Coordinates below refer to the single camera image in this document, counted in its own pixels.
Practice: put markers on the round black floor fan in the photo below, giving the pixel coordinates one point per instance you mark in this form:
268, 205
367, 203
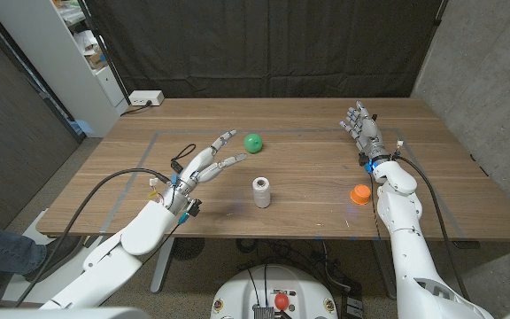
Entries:
189, 249

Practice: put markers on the white shelf cabinet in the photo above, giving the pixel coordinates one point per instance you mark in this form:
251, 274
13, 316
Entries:
47, 53

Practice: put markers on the black floor power strip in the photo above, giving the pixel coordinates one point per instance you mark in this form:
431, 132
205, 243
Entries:
353, 305

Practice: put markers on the white power strip box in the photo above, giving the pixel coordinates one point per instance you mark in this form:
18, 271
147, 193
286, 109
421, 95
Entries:
145, 97

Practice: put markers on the green ball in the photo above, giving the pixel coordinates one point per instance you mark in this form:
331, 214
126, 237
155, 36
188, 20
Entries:
253, 143

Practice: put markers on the red emergency stop button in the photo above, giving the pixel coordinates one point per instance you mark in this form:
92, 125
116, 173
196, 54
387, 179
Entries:
281, 301

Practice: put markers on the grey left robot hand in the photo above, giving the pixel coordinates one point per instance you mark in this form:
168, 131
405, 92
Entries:
193, 175

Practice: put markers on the person's dark shoe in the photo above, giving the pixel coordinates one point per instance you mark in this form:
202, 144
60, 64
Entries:
56, 259

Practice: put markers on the orange cup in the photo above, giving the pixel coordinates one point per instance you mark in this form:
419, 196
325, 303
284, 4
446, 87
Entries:
360, 195

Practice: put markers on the black backdrop stand pole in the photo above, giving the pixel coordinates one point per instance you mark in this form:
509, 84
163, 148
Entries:
104, 53

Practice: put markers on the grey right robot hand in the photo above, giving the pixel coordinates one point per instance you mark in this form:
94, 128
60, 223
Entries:
368, 135

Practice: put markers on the black backdrop curtain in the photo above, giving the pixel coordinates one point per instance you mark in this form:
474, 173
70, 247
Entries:
259, 44

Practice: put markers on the white robot torso shell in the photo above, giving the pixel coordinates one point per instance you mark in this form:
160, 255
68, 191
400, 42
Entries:
60, 314

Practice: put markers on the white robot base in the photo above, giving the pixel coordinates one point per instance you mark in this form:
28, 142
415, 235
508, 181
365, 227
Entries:
299, 288

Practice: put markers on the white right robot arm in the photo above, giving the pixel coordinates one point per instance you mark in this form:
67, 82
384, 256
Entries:
410, 257

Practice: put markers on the grey table leg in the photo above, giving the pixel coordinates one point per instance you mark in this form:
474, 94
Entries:
384, 266
162, 270

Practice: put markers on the cardboard box on shelf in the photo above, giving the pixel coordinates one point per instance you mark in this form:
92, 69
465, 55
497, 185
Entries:
95, 59

